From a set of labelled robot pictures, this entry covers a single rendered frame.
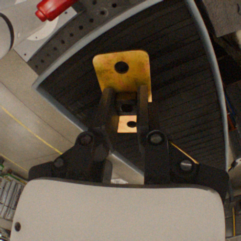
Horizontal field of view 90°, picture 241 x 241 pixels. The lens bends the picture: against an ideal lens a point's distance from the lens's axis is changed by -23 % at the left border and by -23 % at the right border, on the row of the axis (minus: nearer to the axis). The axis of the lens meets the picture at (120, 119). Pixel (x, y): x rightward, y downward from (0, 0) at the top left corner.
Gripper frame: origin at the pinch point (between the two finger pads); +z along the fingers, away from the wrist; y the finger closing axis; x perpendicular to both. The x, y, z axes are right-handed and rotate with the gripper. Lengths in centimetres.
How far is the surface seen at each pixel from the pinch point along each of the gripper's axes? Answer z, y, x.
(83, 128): 2.0, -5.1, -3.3
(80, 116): 2.4, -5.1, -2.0
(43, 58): 48, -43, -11
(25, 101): 119, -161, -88
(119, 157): 1.9, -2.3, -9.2
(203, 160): 2.3, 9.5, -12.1
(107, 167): 103, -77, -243
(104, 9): 48.4, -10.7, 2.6
